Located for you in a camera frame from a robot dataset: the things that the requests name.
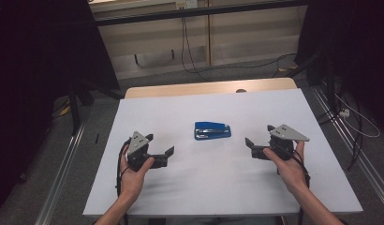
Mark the white wall socket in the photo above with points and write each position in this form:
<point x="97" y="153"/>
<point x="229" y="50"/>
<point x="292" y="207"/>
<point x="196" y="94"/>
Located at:
<point x="187" y="3"/>

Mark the aluminium floor rail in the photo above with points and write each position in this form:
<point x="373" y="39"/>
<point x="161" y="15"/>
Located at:
<point x="60" y="175"/>
<point x="368" y="168"/>

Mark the person's right hand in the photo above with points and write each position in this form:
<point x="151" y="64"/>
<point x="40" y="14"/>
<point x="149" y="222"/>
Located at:
<point x="290" y="173"/>

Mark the blue stapler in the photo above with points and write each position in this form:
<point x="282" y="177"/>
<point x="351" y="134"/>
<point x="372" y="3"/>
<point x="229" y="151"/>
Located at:
<point x="212" y="130"/>

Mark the black stand legs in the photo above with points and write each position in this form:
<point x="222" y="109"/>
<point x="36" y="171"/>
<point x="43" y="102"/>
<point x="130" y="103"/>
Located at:
<point x="75" y="106"/>

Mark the small black floor item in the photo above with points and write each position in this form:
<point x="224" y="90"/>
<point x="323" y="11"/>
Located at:
<point x="97" y="138"/>

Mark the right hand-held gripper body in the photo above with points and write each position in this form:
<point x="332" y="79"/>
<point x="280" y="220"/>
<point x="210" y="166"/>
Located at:
<point x="282" y="140"/>

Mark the round table grommet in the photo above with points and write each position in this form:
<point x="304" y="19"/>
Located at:
<point x="241" y="91"/>

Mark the black stand leg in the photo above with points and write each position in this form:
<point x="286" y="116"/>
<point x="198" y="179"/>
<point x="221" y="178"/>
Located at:
<point x="305" y="64"/>

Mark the person's left hand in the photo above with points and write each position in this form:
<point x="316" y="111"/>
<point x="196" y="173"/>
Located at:
<point x="132" y="181"/>

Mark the black horizontal bar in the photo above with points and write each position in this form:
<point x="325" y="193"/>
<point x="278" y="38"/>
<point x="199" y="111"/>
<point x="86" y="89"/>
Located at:
<point x="196" y="12"/>

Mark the white table cover sheet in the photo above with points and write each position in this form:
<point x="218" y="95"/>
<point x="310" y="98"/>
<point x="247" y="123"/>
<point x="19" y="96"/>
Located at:
<point x="212" y="187"/>

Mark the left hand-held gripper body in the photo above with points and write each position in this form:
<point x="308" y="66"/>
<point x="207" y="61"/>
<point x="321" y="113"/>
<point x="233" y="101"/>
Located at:
<point x="140" y="153"/>

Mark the yellow floor tape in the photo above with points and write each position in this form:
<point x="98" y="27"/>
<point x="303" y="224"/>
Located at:
<point x="288" y="68"/>
<point x="65" y="110"/>

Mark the black curtain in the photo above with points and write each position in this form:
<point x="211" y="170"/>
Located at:
<point x="34" y="62"/>
<point x="352" y="47"/>

